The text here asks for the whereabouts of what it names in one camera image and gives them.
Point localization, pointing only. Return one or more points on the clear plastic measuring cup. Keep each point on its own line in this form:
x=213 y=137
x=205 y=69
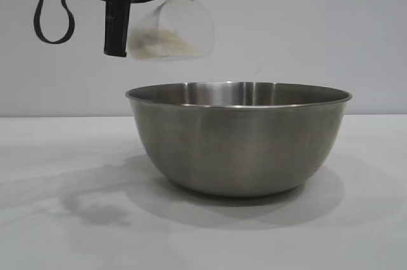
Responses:
x=178 y=19

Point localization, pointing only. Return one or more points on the stainless steel mixing bowl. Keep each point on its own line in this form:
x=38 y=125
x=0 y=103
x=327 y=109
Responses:
x=238 y=146

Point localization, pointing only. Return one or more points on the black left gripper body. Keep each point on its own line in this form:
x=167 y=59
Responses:
x=116 y=28

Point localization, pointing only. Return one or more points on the white raw rice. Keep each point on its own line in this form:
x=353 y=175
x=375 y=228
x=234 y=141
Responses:
x=159 y=44

